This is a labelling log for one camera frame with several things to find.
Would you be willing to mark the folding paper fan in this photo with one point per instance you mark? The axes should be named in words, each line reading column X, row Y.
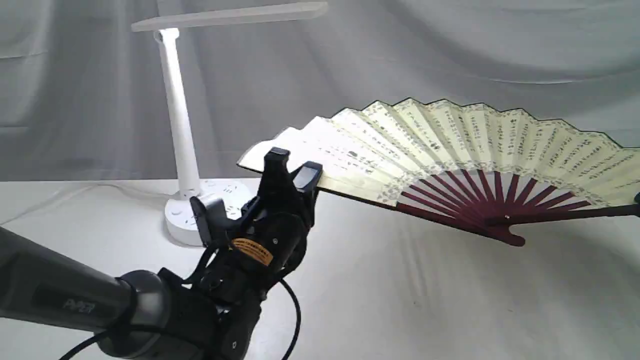
column 469, row 167

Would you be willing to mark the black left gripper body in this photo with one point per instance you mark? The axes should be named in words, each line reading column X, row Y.
column 270, row 243

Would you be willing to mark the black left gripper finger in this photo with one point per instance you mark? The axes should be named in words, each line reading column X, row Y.
column 306, row 180
column 277, row 180

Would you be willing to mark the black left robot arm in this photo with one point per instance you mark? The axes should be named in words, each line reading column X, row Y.
column 211, row 314

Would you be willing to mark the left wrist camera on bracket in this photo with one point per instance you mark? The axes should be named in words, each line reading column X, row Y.
column 214, row 226

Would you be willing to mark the white desk lamp with sockets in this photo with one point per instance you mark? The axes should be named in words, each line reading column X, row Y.
column 178, row 215

